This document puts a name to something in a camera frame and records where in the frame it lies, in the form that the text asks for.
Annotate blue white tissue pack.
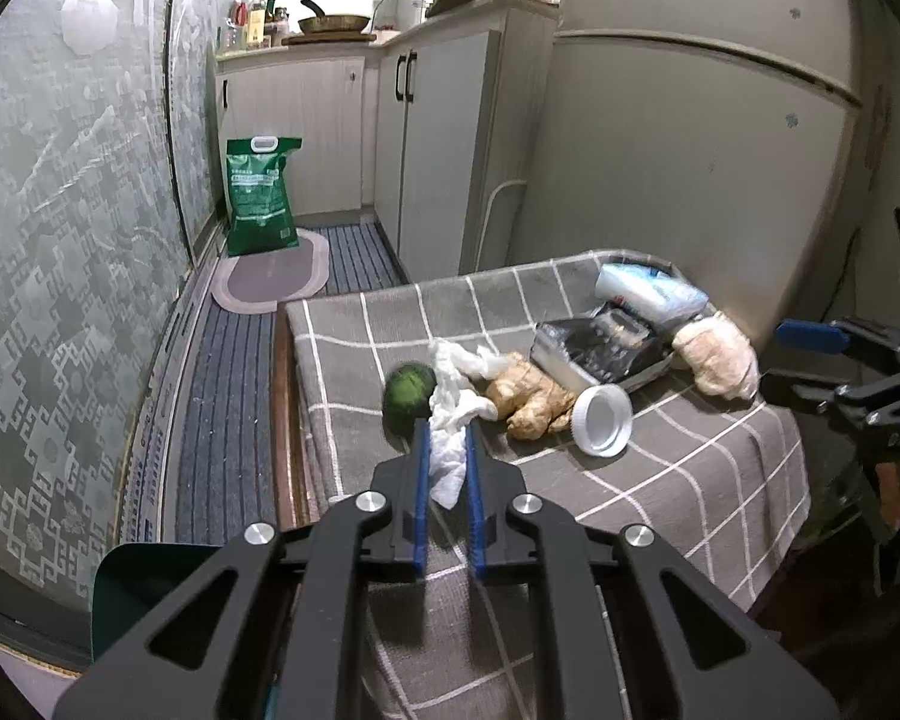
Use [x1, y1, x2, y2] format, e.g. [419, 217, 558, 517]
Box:
[595, 263, 709, 328]

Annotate green round fruit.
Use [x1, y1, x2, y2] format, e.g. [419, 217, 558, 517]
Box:
[382, 362, 437, 440]

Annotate condiment bottles group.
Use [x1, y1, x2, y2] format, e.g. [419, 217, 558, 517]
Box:
[221, 0, 289, 52]

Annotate white refrigerator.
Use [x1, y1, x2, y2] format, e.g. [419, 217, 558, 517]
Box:
[509, 0, 862, 340]

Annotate white kitchen cabinet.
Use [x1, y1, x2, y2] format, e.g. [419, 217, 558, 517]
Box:
[214, 0, 557, 281]

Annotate oval pink floor mat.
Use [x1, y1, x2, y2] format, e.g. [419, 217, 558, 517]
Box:
[211, 229, 329, 316]

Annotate striped blue floor runner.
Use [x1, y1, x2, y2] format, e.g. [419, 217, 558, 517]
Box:
[173, 223, 411, 548]

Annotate white tissue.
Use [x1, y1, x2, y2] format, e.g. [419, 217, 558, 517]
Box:
[429, 340, 510, 511]

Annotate ginger root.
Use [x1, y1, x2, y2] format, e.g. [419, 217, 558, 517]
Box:
[484, 353, 577, 440]

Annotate green rice bag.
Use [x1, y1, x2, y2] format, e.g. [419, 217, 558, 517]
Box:
[226, 135, 304, 257]

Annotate frying pan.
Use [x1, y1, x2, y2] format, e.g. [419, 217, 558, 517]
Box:
[299, 0, 370, 34]

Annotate black snack bag box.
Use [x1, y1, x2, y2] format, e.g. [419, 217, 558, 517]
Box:
[530, 304, 674, 394]

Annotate grey checked tablecloth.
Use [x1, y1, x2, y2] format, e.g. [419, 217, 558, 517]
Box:
[287, 250, 811, 718]

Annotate dark teal trash bin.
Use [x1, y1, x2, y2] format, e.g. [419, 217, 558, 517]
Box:
[90, 541, 287, 673]

